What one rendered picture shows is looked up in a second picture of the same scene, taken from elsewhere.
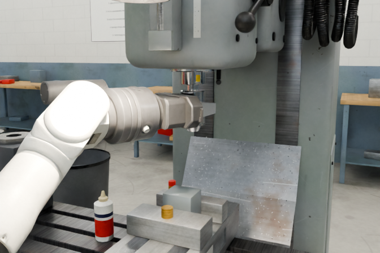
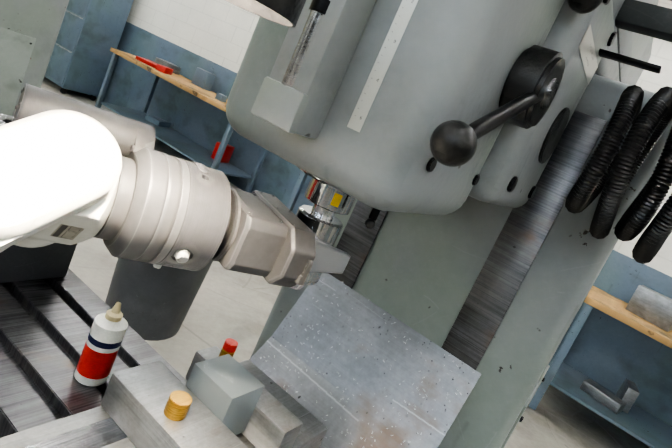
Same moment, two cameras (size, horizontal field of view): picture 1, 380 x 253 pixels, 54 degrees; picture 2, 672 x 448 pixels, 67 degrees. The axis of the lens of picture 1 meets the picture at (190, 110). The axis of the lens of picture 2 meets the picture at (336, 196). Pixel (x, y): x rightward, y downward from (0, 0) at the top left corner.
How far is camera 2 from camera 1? 0.22 m
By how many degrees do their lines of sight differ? 5
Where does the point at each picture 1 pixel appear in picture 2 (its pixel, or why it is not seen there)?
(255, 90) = (449, 248)
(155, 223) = (146, 417)
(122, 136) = (125, 251)
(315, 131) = (515, 363)
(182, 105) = (277, 239)
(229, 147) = (368, 316)
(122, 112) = (142, 207)
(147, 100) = (210, 203)
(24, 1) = not seen: outside the picture
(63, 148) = not seen: outside the picture
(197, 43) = (349, 141)
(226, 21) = (421, 123)
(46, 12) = not seen: hidden behind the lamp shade
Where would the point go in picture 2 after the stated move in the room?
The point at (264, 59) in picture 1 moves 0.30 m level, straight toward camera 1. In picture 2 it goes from (487, 206) to (474, 221)
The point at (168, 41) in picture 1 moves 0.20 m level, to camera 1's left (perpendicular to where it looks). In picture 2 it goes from (289, 112) to (49, 3)
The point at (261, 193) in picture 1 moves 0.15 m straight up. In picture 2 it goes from (381, 417) to (423, 333)
